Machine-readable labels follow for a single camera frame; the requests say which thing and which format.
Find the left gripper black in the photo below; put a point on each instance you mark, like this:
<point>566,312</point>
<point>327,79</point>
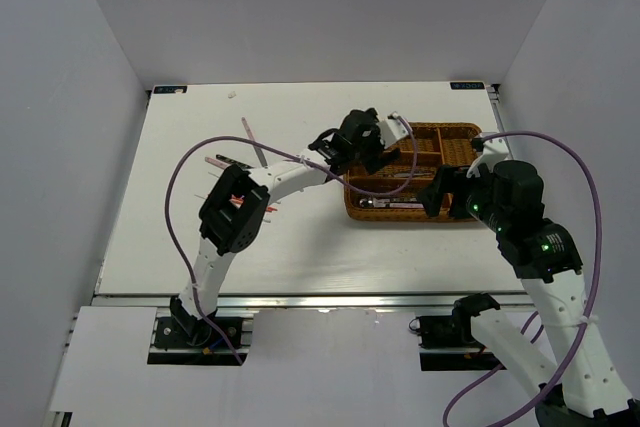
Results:
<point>373,163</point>

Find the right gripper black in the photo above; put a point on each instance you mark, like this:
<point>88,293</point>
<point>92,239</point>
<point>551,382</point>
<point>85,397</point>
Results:
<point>450,179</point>

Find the knife with pink handle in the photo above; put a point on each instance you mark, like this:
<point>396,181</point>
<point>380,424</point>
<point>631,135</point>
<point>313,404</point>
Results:
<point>258,150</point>

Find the knife with black handle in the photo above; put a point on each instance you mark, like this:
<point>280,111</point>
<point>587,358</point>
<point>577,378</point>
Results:
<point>425,173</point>

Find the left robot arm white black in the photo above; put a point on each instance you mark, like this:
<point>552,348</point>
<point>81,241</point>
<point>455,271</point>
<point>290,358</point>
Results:
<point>233,212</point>

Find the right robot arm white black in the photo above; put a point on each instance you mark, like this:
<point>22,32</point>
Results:
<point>581,386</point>

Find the woven wicker cutlery tray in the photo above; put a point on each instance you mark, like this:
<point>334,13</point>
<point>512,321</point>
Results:
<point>437,144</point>

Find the orange chopstick lower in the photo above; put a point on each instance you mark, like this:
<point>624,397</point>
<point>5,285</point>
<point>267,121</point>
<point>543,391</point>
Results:
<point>270,208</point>

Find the white chopstick lower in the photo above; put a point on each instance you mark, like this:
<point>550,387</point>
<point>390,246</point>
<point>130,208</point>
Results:
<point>200,196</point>

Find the blue label left corner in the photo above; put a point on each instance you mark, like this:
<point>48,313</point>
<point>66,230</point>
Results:
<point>169,89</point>

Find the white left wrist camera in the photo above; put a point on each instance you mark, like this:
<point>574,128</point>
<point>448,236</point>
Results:
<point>392,130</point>

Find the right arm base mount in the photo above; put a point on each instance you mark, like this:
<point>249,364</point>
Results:
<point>443,349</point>

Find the fork with black handle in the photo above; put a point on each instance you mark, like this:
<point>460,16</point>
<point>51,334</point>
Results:
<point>231,161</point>

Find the fork with pink handle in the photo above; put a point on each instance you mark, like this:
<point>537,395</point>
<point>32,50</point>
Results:
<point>216,163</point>

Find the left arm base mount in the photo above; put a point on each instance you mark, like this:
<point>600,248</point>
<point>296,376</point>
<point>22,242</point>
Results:
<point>170,345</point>

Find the aluminium rail front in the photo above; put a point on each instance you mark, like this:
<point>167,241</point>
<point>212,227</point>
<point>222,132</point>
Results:
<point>289,301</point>

